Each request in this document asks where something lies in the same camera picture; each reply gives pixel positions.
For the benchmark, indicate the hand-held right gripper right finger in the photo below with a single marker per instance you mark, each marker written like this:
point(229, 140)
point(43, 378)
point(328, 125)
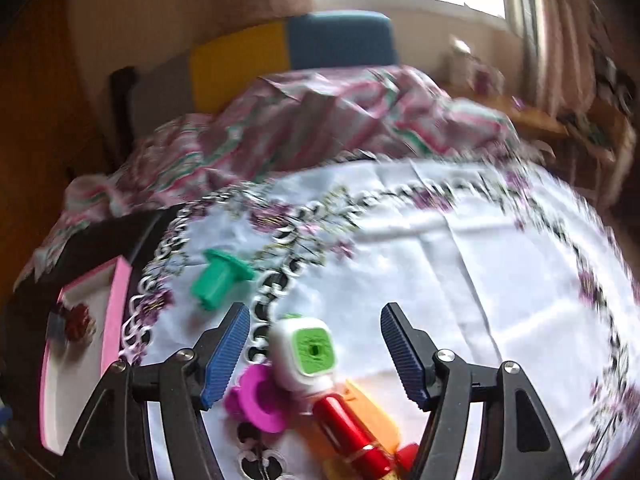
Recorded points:
point(402, 355)

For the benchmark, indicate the pink striped blanket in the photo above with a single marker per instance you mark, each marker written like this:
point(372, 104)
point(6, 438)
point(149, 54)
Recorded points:
point(300, 120)

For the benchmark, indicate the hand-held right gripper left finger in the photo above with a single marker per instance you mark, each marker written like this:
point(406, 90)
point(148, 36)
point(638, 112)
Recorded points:
point(227, 355)

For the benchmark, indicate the pink patterned jar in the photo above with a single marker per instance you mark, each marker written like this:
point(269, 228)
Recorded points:
point(486, 79)

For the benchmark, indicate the beige patterned curtain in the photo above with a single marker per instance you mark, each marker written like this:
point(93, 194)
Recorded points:
point(560, 35)

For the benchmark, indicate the wooden wardrobe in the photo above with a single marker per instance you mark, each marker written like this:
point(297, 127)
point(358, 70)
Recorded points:
point(45, 110)

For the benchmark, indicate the magenta plastic spool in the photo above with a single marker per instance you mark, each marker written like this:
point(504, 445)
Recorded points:
point(260, 400)

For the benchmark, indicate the white box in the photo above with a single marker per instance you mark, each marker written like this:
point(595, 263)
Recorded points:
point(459, 60)

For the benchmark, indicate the white embroidered tablecloth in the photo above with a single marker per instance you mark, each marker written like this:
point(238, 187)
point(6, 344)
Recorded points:
point(450, 260)

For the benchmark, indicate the grey yellow blue headboard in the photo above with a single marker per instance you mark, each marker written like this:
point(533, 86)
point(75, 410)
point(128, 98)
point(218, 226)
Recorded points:
point(240, 60)

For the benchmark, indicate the orange plastic piece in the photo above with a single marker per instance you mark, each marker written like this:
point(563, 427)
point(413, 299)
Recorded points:
point(372, 410)

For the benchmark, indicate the red metallic cylinder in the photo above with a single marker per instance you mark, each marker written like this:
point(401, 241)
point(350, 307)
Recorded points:
point(345, 425)

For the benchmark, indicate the wooden nightstand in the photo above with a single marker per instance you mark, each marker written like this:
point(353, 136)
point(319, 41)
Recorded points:
point(540, 122)

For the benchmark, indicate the green plastic spool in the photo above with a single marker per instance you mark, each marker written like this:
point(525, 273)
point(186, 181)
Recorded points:
point(215, 282)

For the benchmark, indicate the brown flower-shaped ornament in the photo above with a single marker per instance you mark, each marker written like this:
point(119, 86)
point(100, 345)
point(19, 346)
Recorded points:
point(80, 322)

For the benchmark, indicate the black round table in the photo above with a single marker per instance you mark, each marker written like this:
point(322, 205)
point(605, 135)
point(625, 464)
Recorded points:
point(100, 240)

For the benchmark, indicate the pink cardboard box tray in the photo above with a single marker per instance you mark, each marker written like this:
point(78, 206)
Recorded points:
point(65, 400)

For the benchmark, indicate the white device with green face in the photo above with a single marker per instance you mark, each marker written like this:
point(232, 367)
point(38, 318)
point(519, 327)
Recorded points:
point(287, 355)

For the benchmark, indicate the black rolled mat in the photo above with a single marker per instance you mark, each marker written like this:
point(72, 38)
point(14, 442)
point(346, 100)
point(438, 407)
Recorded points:
point(122, 110)

